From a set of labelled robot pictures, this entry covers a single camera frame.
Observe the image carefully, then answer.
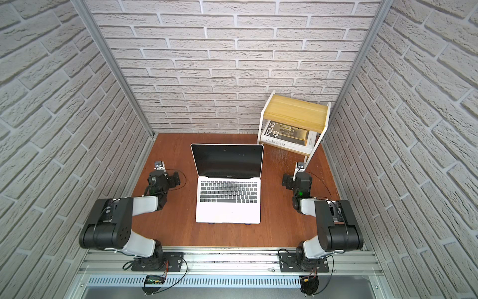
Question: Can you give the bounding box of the silver laptop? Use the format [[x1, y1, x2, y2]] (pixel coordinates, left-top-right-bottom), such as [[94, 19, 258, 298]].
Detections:
[[190, 143, 264, 225]]

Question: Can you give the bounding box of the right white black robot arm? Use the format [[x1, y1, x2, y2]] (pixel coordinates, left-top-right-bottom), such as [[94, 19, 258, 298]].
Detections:
[[282, 172, 364, 271]]

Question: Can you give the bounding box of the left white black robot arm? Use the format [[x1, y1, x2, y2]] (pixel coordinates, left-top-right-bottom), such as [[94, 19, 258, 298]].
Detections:
[[79, 168, 182, 273]]

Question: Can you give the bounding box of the Folio 02 book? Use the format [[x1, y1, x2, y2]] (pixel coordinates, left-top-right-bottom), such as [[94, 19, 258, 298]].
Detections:
[[260, 120, 317, 156]]

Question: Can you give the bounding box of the white wooden side shelf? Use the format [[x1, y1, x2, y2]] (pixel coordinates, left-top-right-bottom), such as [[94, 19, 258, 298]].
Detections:
[[256, 90, 332, 171]]

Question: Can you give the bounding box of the left green circuit board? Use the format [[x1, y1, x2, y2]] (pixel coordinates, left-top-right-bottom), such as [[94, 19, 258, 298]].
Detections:
[[144, 275, 166, 287]]

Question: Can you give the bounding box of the right round black circuit board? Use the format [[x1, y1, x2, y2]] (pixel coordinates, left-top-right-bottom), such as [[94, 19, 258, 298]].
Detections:
[[299, 276, 319, 296]]

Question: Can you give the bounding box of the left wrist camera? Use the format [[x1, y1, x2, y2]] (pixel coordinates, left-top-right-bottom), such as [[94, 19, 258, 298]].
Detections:
[[154, 161, 166, 171]]

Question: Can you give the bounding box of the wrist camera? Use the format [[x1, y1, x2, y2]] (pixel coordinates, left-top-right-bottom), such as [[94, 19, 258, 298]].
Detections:
[[154, 161, 166, 171], [294, 162, 305, 176]]

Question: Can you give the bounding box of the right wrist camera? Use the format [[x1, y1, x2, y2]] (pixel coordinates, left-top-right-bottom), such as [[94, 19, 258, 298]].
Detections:
[[294, 162, 305, 176]]

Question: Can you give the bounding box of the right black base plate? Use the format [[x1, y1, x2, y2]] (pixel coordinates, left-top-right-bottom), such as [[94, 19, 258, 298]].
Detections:
[[278, 250, 329, 274]]

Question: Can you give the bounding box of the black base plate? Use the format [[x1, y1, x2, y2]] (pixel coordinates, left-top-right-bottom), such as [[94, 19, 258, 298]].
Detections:
[[278, 250, 329, 274], [130, 252, 184, 272]]

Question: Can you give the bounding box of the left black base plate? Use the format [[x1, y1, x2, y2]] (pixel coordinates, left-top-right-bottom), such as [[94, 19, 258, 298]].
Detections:
[[130, 252, 184, 272]]

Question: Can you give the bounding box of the aluminium rail frame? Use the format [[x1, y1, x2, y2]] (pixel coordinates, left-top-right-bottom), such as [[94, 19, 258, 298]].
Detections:
[[66, 246, 392, 299]]

